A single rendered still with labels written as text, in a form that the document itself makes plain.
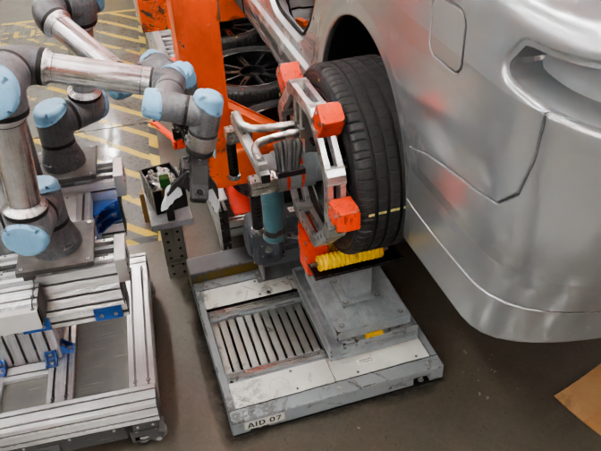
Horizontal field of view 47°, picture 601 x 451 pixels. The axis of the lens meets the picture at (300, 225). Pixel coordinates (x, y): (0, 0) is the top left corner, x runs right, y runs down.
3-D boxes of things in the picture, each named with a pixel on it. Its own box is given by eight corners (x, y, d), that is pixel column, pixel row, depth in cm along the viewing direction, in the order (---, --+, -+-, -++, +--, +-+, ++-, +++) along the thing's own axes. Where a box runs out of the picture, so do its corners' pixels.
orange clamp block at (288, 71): (305, 84, 234) (299, 60, 236) (283, 88, 233) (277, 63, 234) (301, 91, 241) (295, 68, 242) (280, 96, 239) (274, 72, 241)
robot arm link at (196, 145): (220, 141, 172) (188, 139, 169) (216, 157, 175) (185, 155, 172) (215, 126, 178) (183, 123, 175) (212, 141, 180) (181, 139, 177)
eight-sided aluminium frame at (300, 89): (347, 272, 229) (347, 127, 197) (328, 276, 228) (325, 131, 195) (299, 188, 271) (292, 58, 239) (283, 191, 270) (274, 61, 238)
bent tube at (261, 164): (319, 160, 211) (318, 130, 204) (258, 172, 207) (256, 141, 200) (302, 134, 224) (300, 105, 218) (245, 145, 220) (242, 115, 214)
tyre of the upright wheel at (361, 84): (350, 35, 252) (358, 195, 284) (289, 45, 247) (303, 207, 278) (431, 81, 196) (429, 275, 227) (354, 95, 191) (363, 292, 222)
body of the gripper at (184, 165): (204, 176, 188) (211, 138, 181) (208, 194, 181) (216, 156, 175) (176, 174, 185) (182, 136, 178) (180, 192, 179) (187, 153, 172)
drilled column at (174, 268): (190, 274, 321) (177, 200, 296) (169, 278, 319) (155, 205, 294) (187, 261, 329) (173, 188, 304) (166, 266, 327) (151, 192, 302)
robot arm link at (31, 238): (62, 229, 197) (29, 48, 165) (49, 262, 185) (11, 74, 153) (19, 229, 196) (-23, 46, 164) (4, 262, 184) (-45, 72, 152)
